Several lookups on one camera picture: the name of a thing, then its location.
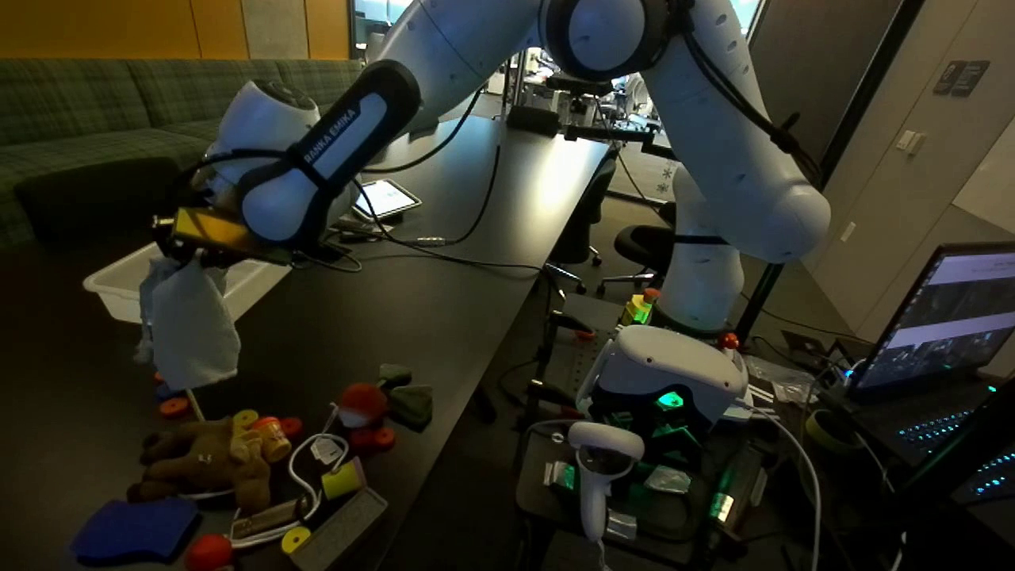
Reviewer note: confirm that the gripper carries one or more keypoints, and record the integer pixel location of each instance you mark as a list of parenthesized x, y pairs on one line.
[(176, 247)]

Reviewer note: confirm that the white cloth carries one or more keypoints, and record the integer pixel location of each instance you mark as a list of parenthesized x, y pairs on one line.
[(194, 333)]

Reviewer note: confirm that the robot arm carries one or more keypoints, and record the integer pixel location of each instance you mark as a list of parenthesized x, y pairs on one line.
[(737, 174)]

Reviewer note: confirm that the white plastic container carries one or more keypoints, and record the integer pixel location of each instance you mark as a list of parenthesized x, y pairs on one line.
[(119, 289)]

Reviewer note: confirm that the black cushion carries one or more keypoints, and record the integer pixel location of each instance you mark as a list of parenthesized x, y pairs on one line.
[(95, 198)]

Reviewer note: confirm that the orange disc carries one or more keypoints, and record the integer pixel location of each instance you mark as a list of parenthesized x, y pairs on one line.
[(174, 407), (291, 427)]

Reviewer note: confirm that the green sofa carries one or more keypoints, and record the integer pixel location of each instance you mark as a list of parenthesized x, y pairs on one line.
[(87, 111)]

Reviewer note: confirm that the tablet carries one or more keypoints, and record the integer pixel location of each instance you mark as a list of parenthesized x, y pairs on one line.
[(386, 197)]

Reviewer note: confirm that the brown plush toy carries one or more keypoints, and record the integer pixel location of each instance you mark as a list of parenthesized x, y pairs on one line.
[(206, 464)]

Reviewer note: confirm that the small dark green felt piece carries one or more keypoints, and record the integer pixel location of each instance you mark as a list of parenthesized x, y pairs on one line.
[(394, 375)]

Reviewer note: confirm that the orange toy wheels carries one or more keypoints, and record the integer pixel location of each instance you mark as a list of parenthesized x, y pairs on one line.
[(373, 439)]

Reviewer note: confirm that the large dark green felt piece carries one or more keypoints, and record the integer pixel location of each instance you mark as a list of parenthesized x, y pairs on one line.
[(412, 407)]

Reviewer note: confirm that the yellow cylinder block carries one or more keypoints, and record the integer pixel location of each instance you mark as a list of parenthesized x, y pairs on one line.
[(342, 479)]

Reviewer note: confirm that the blue foam pad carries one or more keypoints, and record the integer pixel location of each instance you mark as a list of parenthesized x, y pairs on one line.
[(135, 531)]

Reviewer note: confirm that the wooden block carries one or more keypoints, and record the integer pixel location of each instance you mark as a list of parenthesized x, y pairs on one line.
[(277, 517)]

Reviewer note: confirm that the yellow disc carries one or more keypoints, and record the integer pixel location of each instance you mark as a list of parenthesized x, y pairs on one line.
[(295, 540)]

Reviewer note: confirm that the grey case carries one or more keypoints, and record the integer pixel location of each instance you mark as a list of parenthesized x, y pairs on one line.
[(337, 531)]

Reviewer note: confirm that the black box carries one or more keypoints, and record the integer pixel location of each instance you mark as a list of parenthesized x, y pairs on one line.
[(533, 119)]

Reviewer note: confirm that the green and yellow toy bottle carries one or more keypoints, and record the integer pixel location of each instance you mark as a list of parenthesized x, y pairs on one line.
[(638, 308)]

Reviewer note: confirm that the office chair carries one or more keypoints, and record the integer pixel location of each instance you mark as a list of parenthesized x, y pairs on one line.
[(646, 246)]

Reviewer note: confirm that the white hand controller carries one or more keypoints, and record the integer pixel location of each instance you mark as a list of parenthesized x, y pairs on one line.
[(599, 460)]

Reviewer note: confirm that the white headset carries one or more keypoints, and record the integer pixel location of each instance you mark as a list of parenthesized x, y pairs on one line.
[(674, 365)]

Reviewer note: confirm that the red knob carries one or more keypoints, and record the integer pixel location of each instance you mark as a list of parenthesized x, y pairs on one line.
[(729, 342)]

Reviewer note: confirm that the roll of tape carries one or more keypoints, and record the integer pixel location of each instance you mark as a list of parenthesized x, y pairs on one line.
[(829, 432)]

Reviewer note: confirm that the laptop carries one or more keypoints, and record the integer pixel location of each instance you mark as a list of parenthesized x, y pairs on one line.
[(951, 317)]

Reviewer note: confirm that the wall socket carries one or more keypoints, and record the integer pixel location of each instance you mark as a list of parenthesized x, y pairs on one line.
[(848, 231)]

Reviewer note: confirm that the wall switch plate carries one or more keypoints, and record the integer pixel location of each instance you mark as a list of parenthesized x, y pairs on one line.
[(911, 142)]

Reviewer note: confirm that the wall sign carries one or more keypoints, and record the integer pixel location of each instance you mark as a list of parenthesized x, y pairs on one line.
[(961, 78)]

